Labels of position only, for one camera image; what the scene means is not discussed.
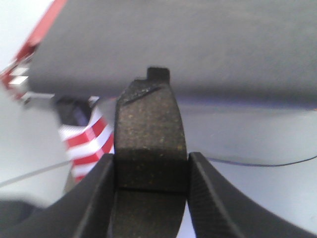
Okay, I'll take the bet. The dark grey brake pad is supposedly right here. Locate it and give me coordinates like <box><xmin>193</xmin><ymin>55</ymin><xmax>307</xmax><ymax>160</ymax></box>
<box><xmin>112</xmin><ymin>66</ymin><xmax>189</xmax><ymax>238</ymax></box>

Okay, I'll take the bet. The red conveyor frame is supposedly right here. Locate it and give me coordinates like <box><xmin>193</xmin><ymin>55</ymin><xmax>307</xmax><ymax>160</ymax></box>
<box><xmin>0</xmin><ymin>0</ymin><xmax>67</xmax><ymax>100</ymax></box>

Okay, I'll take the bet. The red white traffic cone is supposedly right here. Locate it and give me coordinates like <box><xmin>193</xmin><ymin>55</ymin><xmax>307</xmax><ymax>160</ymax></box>
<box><xmin>54</xmin><ymin>97</ymin><xmax>114</xmax><ymax>193</ymax></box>

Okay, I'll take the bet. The black floor cable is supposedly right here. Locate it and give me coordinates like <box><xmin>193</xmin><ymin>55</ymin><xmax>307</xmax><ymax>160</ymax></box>
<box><xmin>205</xmin><ymin>155</ymin><xmax>317</xmax><ymax>167</ymax></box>

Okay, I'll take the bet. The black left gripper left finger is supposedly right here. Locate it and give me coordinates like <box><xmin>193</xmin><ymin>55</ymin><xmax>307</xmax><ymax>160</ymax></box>
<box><xmin>0</xmin><ymin>154</ymin><xmax>114</xmax><ymax>238</ymax></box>

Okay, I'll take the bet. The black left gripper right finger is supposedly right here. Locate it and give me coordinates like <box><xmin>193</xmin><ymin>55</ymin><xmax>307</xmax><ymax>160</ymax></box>
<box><xmin>188</xmin><ymin>152</ymin><xmax>316</xmax><ymax>238</ymax></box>

